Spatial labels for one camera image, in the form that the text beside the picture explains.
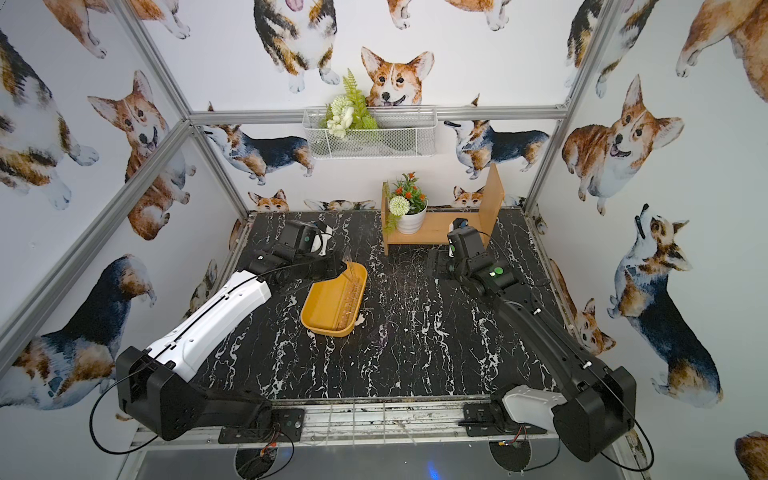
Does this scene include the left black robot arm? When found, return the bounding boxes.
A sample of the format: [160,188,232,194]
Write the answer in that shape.
[116,252,348,441]

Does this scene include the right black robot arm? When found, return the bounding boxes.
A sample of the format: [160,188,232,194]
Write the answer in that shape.
[427,250,637,462]

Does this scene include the yellow plastic storage box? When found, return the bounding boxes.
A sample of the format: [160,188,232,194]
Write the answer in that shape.
[300,262,368,338]

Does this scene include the wooden shelf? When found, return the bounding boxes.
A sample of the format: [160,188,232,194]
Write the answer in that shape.
[381,165,505,256]

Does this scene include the white potted plant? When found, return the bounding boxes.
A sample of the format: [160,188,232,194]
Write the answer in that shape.
[382,172,428,235]

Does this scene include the green fern white flowers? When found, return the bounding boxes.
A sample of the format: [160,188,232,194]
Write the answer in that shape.
[320,70,378,139]

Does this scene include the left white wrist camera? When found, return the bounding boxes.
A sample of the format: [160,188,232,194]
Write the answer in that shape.
[278,220,333,256]

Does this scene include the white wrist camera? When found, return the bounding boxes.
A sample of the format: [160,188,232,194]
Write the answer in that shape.
[448,218,486,260]
[278,220,333,256]

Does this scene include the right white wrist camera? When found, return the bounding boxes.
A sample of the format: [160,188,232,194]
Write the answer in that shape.
[448,218,486,260]

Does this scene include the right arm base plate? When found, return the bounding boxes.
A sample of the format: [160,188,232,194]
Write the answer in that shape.
[458,402,547,437]

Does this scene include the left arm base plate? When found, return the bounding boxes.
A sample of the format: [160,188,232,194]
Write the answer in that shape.
[218,408,306,444]

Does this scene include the white wire wall basket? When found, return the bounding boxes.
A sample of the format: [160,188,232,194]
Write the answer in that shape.
[302,107,438,159]

